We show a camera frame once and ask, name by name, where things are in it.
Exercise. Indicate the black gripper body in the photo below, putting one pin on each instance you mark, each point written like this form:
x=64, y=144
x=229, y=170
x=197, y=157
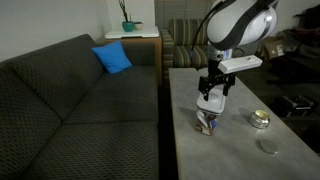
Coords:
x=215, y=77

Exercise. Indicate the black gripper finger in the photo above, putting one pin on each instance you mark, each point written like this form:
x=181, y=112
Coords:
x=206, y=94
x=226, y=89

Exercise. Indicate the white container lid with button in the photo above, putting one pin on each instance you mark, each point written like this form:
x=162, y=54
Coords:
x=215, y=103

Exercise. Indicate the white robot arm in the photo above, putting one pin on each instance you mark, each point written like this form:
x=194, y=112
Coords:
x=232, y=23

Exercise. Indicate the clear jar with snacks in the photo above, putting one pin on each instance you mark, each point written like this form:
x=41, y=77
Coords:
x=205, y=122

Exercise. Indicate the glass candle jar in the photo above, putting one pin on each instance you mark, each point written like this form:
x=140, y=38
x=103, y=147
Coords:
x=259, y=119

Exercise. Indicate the round metal candle lid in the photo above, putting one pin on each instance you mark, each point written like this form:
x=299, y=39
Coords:
x=268, y=146

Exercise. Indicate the striped armchair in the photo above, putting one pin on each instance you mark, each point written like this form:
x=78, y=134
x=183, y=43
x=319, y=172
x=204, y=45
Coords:
x=183, y=46

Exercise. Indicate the grey coffee table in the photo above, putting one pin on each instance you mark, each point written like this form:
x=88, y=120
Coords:
x=233, y=152

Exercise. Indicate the cardboard box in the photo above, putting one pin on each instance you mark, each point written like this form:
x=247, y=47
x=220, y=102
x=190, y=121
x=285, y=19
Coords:
x=274, y=47

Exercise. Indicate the black case on floor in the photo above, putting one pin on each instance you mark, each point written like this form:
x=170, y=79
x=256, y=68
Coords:
x=293, y=105

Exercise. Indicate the wooden side table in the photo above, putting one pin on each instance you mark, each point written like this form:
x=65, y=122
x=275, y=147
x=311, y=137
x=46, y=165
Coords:
x=144, y=46

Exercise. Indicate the white board on side table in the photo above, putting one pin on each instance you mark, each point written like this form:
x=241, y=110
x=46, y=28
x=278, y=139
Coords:
x=149, y=32

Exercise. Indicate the small white plant pot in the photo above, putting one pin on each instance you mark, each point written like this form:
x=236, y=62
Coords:
x=138, y=25

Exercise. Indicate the blue cushion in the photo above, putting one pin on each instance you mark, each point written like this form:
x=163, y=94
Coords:
x=113, y=57

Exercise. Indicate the teal pot with plant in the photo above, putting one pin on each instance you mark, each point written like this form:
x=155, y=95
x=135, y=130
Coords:
x=127, y=24

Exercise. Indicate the dark grey sofa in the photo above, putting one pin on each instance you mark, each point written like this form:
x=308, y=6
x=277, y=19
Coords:
x=63, y=116

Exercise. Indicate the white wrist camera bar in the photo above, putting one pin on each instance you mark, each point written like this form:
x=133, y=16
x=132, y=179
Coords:
x=239, y=64

